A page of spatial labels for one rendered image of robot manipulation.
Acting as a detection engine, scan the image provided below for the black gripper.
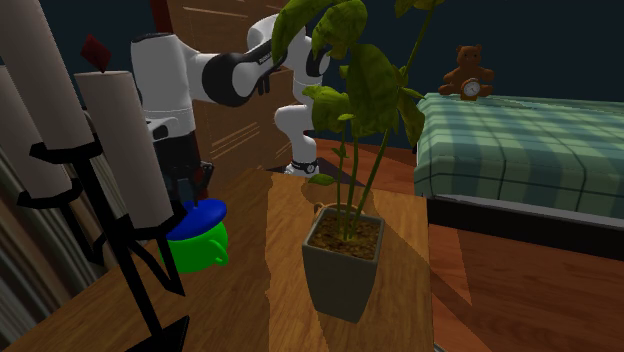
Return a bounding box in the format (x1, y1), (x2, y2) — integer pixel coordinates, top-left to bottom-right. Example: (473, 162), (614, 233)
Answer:
(153, 132), (216, 207)

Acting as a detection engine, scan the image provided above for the blue pot lid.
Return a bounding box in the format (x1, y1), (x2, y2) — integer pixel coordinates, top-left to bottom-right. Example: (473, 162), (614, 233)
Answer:
(165, 197), (228, 243)

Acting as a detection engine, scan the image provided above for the brown wooden wardrobe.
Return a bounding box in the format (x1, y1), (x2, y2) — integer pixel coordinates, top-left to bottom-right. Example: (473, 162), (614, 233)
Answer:
(164, 0), (314, 173)

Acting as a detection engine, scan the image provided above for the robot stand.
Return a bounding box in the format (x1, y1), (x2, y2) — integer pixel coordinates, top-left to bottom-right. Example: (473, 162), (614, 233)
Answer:
(265, 164), (364, 189)

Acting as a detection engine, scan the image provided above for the tall white candle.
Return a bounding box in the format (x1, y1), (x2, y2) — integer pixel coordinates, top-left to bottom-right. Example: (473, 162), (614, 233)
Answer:
(0, 65), (75, 200)
(73, 33), (175, 231)
(0, 0), (96, 153)

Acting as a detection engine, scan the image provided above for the black candle holder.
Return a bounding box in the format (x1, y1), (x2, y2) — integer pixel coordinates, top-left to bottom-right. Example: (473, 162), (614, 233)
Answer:
(16, 140), (192, 352)

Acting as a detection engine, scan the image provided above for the wooden table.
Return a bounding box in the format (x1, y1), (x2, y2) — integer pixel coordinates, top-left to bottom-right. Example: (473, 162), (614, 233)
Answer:
(0, 167), (436, 352)

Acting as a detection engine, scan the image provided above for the green plant in grey pot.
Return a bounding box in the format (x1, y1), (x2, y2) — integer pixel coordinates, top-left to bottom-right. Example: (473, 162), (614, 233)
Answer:
(270, 0), (447, 325)

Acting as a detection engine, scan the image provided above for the bed with green plaid cover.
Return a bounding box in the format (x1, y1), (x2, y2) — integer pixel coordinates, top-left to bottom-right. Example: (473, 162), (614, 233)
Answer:
(413, 43), (624, 262)

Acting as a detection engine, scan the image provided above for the green pot with handle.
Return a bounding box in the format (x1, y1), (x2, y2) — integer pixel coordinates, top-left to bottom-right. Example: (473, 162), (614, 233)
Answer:
(159, 220), (231, 275)

